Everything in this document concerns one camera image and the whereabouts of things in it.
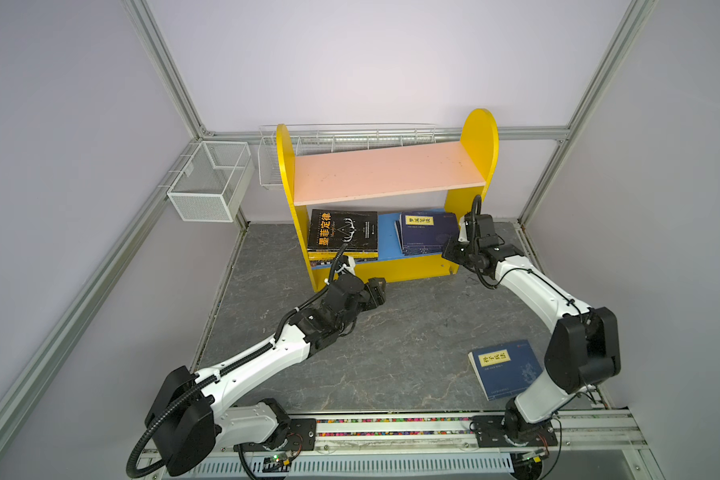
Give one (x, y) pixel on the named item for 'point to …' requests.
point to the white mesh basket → (213, 182)
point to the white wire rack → (315, 139)
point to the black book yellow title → (331, 228)
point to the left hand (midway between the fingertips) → (377, 288)
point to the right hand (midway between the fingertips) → (444, 248)
